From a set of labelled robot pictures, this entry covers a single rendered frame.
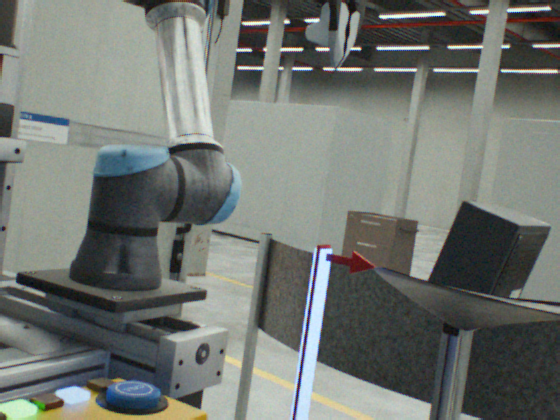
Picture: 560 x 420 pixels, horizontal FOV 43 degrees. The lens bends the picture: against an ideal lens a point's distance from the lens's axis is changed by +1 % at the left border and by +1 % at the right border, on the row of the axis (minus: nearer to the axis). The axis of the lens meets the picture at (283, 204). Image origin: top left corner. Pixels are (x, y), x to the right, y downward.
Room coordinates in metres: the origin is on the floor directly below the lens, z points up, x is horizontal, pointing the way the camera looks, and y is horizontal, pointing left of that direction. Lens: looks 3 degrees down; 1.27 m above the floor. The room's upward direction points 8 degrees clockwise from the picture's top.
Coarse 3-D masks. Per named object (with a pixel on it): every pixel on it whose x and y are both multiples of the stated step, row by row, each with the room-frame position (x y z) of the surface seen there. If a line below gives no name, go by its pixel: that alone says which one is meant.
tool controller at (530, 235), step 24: (456, 216) 1.25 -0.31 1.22; (480, 216) 1.23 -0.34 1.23; (504, 216) 1.23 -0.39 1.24; (528, 216) 1.41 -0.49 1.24; (456, 240) 1.24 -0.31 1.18; (480, 240) 1.22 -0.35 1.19; (504, 240) 1.20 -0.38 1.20; (528, 240) 1.27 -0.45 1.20; (456, 264) 1.24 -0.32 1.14; (480, 264) 1.22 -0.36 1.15; (504, 264) 1.21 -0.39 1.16; (528, 264) 1.36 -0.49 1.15; (480, 288) 1.22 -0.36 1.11; (504, 288) 1.27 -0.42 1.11
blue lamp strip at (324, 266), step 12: (324, 252) 0.73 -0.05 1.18; (324, 264) 0.73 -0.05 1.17; (324, 276) 0.74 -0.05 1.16; (324, 288) 0.74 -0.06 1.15; (312, 312) 0.73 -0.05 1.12; (312, 324) 0.73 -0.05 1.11; (312, 336) 0.73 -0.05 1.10; (312, 348) 0.73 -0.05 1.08; (312, 360) 0.74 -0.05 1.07; (312, 372) 0.74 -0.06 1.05; (300, 396) 0.73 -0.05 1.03; (300, 408) 0.73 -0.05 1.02
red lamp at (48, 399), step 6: (36, 396) 0.50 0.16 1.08; (42, 396) 0.50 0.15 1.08; (48, 396) 0.50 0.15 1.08; (54, 396) 0.50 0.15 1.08; (30, 402) 0.50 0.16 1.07; (36, 402) 0.49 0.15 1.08; (42, 402) 0.49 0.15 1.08; (48, 402) 0.49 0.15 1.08; (54, 402) 0.49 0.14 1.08; (60, 402) 0.50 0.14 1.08; (42, 408) 0.49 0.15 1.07; (48, 408) 0.49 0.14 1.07; (54, 408) 0.50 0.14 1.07
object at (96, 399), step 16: (96, 400) 0.52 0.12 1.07; (160, 400) 0.54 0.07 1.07; (176, 400) 0.55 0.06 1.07; (32, 416) 0.48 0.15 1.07; (48, 416) 0.48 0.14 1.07; (64, 416) 0.49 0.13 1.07; (80, 416) 0.49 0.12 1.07; (96, 416) 0.49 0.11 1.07; (112, 416) 0.50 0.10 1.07; (128, 416) 0.50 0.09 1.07; (144, 416) 0.51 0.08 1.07; (160, 416) 0.51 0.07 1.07; (176, 416) 0.51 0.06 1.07; (192, 416) 0.52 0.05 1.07
